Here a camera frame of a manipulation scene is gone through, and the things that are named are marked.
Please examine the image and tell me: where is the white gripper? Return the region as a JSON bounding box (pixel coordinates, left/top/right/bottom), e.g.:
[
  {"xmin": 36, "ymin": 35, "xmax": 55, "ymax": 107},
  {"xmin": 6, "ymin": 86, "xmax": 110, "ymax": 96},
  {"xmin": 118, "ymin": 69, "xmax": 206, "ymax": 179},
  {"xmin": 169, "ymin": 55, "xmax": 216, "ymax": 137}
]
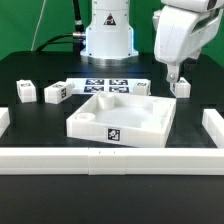
[{"xmin": 154, "ymin": 6, "xmax": 214, "ymax": 83}]

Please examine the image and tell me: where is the white square tabletop tray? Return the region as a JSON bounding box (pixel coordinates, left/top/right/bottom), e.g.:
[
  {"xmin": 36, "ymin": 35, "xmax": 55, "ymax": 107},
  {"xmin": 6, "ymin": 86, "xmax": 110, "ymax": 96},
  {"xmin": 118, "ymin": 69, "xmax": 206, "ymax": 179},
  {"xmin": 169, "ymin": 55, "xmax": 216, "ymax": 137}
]
[{"xmin": 66, "ymin": 92, "xmax": 176, "ymax": 148}]

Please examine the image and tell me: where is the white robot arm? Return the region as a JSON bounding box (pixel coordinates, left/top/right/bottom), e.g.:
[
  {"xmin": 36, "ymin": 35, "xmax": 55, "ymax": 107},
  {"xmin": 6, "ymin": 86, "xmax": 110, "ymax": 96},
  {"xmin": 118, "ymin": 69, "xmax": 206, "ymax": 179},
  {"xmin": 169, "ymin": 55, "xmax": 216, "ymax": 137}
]
[{"xmin": 81, "ymin": 0, "xmax": 224, "ymax": 83}]

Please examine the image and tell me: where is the white right fence piece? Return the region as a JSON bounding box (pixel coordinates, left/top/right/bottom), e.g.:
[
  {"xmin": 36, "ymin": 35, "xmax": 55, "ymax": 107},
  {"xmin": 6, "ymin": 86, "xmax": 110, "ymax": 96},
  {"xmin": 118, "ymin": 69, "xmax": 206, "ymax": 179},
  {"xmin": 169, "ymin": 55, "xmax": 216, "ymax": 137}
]
[{"xmin": 202, "ymin": 109, "xmax": 224, "ymax": 149}]

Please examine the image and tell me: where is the white fence piece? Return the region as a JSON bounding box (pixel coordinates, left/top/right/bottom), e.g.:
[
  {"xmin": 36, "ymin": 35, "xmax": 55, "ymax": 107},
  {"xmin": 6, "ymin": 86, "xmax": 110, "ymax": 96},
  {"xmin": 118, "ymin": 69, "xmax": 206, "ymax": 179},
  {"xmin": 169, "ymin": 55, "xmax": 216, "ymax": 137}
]
[
  {"xmin": 0, "ymin": 107, "xmax": 10, "ymax": 137},
  {"xmin": 202, "ymin": 109, "xmax": 224, "ymax": 149}
]

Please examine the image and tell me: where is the white marker tag sheet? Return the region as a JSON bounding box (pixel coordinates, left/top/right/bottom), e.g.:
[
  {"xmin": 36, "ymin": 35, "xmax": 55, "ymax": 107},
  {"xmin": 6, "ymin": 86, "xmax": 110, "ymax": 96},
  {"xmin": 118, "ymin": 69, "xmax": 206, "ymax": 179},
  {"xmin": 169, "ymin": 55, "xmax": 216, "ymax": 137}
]
[{"xmin": 67, "ymin": 78, "xmax": 147, "ymax": 94}]

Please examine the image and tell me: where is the white front fence bar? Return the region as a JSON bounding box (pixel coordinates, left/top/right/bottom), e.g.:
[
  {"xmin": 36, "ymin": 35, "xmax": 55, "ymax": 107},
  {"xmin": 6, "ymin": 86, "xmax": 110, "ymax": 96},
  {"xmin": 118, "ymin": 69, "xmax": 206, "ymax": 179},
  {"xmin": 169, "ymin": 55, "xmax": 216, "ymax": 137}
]
[{"xmin": 0, "ymin": 147, "xmax": 224, "ymax": 175}]

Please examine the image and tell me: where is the white left fence piece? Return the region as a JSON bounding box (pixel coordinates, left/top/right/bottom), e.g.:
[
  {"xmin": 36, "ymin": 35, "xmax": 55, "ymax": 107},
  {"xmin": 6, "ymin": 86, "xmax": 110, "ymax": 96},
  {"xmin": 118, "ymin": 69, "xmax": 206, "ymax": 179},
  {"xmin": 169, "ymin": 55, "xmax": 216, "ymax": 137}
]
[{"xmin": 0, "ymin": 107, "xmax": 10, "ymax": 137}]

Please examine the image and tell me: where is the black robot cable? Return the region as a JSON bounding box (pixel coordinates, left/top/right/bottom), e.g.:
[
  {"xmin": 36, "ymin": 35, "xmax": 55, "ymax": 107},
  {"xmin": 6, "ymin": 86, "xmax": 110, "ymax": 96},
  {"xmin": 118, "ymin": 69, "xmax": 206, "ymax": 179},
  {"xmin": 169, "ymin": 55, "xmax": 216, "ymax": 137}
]
[{"xmin": 35, "ymin": 0, "xmax": 87, "ymax": 53}]

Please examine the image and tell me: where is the thin white cable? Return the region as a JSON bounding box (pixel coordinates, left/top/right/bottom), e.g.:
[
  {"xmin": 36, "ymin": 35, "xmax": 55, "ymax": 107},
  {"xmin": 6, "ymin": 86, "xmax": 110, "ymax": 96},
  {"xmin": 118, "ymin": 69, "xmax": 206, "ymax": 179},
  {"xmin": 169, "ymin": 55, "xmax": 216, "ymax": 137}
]
[{"xmin": 30, "ymin": 0, "xmax": 48, "ymax": 52}]

